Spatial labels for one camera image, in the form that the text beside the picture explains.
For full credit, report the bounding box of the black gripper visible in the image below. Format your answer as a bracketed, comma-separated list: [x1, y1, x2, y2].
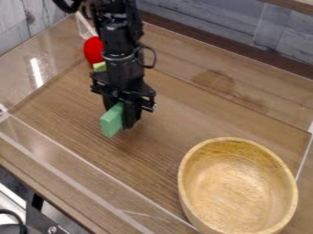
[91, 54, 157, 129]

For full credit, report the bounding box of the green rectangular block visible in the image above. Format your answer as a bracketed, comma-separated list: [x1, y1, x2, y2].
[100, 102, 123, 138]

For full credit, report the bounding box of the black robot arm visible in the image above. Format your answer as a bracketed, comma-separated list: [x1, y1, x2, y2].
[52, 0, 157, 129]

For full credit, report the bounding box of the brown wooden bowl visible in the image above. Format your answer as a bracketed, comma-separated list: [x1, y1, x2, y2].
[178, 137, 298, 234]

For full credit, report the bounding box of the red plush strawberry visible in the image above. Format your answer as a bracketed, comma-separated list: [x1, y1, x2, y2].
[83, 37, 107, 71]

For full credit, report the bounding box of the black table leg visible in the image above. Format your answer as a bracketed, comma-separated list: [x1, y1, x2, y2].
[32, 193, 44, 210]

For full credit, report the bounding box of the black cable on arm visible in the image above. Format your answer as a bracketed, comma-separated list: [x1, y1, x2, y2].
[134, 42, 158, 69]

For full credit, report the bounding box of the clear acrylic corner bracket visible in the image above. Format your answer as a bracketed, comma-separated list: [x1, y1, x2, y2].
[75, 12, 98, 40]

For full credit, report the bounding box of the black cable under table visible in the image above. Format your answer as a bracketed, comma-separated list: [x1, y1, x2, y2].
[0, 207, 30, 234]

